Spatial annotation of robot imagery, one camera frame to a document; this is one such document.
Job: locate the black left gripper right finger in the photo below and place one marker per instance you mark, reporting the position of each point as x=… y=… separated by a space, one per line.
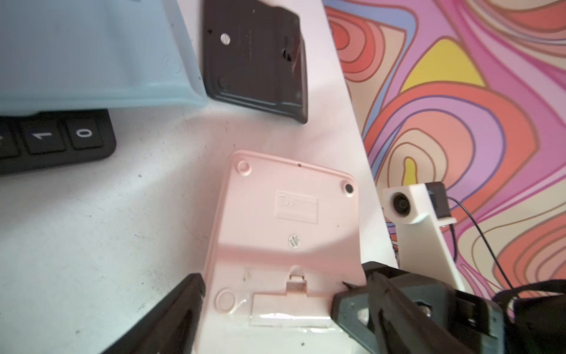
x=401 y=327

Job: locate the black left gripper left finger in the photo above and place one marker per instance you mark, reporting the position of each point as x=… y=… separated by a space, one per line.
x=170 y=327

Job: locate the black calculator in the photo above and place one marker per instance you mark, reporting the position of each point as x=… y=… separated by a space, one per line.
x=254 y=56
x=54 y=139

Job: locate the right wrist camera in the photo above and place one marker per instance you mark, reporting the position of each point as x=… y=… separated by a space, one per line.
x=418 y=213

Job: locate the light blue calculator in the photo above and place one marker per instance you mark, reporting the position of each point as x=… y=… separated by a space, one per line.
x=81 y=55

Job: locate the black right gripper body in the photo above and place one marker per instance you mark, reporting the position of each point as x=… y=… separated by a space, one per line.
x=476 y=322

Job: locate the pink calculator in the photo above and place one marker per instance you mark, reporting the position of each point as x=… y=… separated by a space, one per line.
x=285 y=241

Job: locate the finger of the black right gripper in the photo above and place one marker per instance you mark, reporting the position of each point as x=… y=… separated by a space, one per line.
x=344 y=312

